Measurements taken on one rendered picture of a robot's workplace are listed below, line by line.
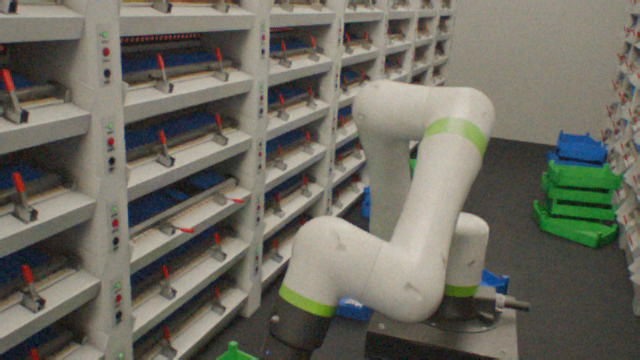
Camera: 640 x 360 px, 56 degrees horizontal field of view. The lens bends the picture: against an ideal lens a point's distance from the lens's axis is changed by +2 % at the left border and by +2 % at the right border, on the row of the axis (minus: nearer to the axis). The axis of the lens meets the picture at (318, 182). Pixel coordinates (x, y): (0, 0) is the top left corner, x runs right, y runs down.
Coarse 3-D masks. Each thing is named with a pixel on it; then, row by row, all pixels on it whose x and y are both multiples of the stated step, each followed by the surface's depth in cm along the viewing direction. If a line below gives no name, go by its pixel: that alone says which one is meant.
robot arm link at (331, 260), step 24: (312, 240) 86; (336, 240) 87; (360, 240) 87; (312, 264) 86; (336, 264) 85; (360, 264) 85; (288, 288) 88; (312, 288) 86; (336, 288) 87; (360, 288) 86; (312, 312) 87
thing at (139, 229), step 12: (228, 180) 190; (204, 192) 178; (216, 192) 183; (228, 192) 187; (180, 204) 167; (192, 204) 171; (204, 204) 174; (156, 216) 157; (168, 216) 160; (132, 228) 149; (144, 228) 151
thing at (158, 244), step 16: (224, 176) 194; (240, 176) 194; (240, 192) 191; (208, 208) 175; (224, 208) 179; (176, 224) 162; (192, 224) 165; (208, 224) 173; (144, 240) 150; (160, 240) 153; (176, 240) 158; (144, 256) 146; (160, 256) 154
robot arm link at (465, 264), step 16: (464, 224) 142; (480, 224) 143; (464, 240) 141; (480, 240) 142; (464, 256) 142; (480, 256) 144; (448, 272) 144; (464, 272) 143; (480, 272) 146; (448, 288) 145; (464, 288) 145
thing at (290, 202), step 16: (304, 176) 246; (320, 176) 261; (272, 192) 236; (288, 192) 241; (304, 192) 247; (320, 192) 258; (272, 208) 227; (288, 208) 233; (304, 208) 245; (272, 224) 217
